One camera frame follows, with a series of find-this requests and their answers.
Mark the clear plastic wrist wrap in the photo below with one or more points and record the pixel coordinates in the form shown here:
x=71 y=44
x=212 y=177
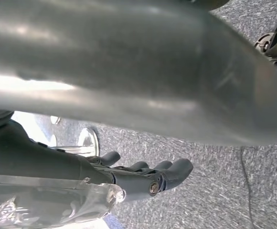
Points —
x=45 y=202

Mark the chrome stanchion post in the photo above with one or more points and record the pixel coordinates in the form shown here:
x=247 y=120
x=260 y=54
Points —
x=88 y=139

